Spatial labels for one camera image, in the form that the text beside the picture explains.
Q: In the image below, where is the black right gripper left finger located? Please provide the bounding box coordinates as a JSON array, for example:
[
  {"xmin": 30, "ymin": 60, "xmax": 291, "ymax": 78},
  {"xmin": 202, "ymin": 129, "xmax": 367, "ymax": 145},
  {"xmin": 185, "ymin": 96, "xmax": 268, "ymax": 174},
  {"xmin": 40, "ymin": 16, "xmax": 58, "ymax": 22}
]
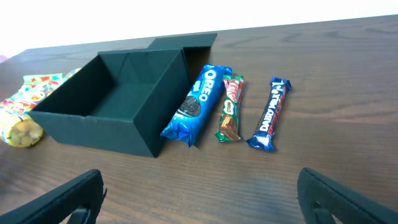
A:
[{"xmin": 1, "ymin": 169, "xmax": 107, "ymax": 223}]

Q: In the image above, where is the blue Oreo cookie pack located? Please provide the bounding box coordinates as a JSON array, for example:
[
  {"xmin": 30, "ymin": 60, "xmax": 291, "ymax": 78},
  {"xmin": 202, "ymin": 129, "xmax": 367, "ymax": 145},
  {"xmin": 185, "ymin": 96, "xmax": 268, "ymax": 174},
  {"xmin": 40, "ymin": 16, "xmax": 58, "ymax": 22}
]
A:
[{"xmin": 160, "ymin": 63, "xmax": 233, "ymax": 146}]

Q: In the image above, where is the green red Milo bar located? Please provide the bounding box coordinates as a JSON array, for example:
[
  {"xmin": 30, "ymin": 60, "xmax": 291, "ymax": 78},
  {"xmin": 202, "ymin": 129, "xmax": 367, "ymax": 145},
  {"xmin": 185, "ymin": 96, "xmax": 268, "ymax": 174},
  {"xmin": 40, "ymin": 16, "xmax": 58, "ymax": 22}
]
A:
[{"xmin": 215, "ymin": 75, "xmax": 244, "ymax": 142}]

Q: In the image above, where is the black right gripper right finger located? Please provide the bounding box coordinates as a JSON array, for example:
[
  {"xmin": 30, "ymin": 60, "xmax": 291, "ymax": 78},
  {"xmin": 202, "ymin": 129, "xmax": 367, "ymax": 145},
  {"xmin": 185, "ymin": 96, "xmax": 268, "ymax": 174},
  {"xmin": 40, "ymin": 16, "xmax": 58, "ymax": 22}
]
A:
[{"xmin": 297, "ymin": 167, "xmax": 397, "ymax": 223}]

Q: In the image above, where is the black open cardboard box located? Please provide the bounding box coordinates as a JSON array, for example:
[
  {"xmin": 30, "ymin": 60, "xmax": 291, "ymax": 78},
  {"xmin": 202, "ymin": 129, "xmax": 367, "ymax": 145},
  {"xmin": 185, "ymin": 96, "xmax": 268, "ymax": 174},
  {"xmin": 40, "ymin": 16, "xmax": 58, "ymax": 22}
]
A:
[{"xmin": 30, "ymin": 34, "xmax": 216, "ymax": 157}]

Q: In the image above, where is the colourful Haribo gummy bag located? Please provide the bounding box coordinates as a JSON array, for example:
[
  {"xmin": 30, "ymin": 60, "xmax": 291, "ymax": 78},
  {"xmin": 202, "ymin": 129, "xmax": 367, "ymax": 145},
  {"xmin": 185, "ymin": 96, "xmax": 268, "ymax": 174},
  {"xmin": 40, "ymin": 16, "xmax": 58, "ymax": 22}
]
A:
[{"xmin": 1, "ymin": 68, "xmax": 80, "ymax": 113}]

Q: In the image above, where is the blue Dairy Milk bar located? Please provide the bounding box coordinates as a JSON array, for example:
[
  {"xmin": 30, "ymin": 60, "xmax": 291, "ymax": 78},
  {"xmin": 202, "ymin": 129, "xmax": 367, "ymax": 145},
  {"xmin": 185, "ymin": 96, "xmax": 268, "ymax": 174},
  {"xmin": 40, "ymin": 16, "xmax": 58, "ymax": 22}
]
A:
[{"xmin": 246, "ymin": 77, "xmax": 292, "ymax": 152}]

